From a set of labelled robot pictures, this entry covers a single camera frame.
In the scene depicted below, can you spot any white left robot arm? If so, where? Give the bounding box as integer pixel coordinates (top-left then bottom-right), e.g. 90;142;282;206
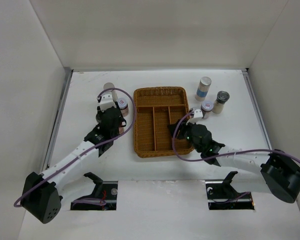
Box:
16;106;127;224

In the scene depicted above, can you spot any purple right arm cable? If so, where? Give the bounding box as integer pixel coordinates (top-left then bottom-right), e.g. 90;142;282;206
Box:
172;112;300;186

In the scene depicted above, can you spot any silver lid white spice bottle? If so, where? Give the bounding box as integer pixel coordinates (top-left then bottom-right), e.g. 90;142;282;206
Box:
103;82;118;102

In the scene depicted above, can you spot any grey lid salt grinder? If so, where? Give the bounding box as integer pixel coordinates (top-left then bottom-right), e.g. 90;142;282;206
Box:
212;91;230;114

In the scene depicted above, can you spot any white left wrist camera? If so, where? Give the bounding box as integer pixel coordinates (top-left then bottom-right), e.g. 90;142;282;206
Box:
97;92;117;112

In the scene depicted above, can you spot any brown wicker divided basket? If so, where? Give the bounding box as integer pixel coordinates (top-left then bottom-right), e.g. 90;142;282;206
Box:
133;86;189;158

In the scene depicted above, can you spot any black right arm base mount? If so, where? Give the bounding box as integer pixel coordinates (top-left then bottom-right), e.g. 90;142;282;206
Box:
205;171;255;211

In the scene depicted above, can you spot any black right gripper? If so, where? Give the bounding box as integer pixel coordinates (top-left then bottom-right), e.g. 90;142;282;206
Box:
167;117;203;153

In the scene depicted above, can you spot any metal table edge rail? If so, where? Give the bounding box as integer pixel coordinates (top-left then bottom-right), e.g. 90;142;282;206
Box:
41;67;73;171

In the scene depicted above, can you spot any black cap pepper grinder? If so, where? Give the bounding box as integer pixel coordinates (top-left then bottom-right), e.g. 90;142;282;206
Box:
95;112;103;124

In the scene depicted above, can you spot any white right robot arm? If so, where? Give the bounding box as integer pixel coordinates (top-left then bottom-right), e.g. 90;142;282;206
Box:
168;121;300;203

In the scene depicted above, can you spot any small jar red label lid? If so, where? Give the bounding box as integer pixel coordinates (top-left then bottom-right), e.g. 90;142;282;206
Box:
117;97;129;117

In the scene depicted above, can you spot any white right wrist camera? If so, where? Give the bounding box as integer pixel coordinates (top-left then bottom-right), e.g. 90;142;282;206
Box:
187;107;203;124

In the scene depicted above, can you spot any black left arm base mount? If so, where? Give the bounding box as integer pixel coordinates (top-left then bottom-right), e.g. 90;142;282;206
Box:
70;172;118;211

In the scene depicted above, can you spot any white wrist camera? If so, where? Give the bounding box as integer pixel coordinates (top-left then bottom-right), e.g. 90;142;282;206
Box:
187;107;203;124
97;92;117;112

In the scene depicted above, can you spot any silver lid blue label bottle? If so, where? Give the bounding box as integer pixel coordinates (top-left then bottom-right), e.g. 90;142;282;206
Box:
195;76;212;102

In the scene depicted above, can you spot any small jar red label right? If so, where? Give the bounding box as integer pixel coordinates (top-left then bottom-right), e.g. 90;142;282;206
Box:
200;100;214;119

